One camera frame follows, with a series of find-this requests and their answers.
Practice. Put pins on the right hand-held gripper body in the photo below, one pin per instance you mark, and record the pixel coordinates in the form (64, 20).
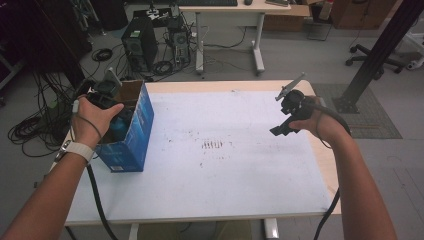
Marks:
(295, 105)

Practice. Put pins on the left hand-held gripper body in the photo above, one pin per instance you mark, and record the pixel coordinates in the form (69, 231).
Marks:
(103, 93)

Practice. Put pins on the blue bottle with white cap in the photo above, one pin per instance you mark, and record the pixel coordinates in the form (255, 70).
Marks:
(120, 128)

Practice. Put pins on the blue cardboard box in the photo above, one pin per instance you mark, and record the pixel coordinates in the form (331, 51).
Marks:
(136, 140)

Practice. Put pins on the person's left hand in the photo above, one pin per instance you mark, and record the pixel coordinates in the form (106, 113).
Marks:
(95, 121)

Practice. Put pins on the person's right hand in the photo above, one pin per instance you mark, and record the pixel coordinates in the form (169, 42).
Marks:
(321, 125)

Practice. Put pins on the white wristwatch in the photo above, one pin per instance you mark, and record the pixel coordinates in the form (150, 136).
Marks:
(80, 150)

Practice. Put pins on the black computer tower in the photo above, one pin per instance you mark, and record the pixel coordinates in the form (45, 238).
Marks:
(140, 43)

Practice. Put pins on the white table mat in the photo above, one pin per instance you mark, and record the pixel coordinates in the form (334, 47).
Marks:
(240, 180)

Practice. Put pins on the black curtain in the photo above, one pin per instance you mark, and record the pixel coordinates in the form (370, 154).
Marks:
(43, 40)

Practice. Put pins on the grey floor mat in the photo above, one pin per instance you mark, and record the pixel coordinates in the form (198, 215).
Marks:
(373, 123)

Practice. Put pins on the brown cardboard box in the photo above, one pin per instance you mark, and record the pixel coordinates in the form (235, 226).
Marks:
(286, 20)

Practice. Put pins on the black office chair base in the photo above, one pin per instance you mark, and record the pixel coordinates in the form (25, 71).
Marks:
(373, 60)

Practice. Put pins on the open computer tower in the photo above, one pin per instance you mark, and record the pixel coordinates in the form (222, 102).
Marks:
(180, 41)

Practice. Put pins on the white table leg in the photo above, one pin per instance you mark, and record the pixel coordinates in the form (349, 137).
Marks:
(271, 229)
(134, 231)

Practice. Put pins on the white desk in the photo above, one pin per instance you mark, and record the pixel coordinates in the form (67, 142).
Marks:
(230, 20)

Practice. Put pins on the black computer mouse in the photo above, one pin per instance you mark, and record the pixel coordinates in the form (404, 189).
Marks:
(248, 2)

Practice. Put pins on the wooden cabinet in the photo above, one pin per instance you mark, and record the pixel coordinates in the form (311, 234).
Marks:
(363, 13)

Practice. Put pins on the black keyboard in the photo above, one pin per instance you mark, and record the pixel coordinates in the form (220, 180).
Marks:
(206, 2)

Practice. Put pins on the black metal post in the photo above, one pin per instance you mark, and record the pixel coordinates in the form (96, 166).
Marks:
(383, 46)

